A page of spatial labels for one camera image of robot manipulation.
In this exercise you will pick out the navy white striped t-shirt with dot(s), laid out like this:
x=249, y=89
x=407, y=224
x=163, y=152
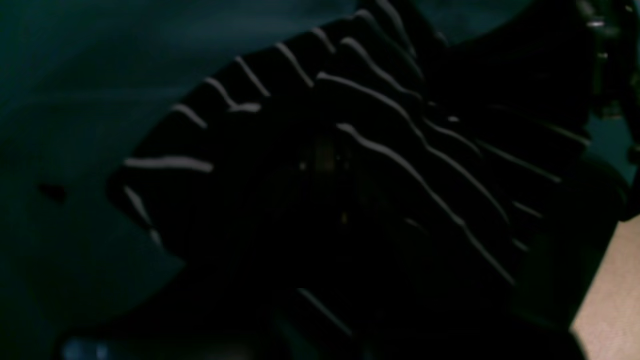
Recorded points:
x=380, y=189

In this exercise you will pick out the teal table cloth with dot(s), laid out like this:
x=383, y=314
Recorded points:
x=83, y=81

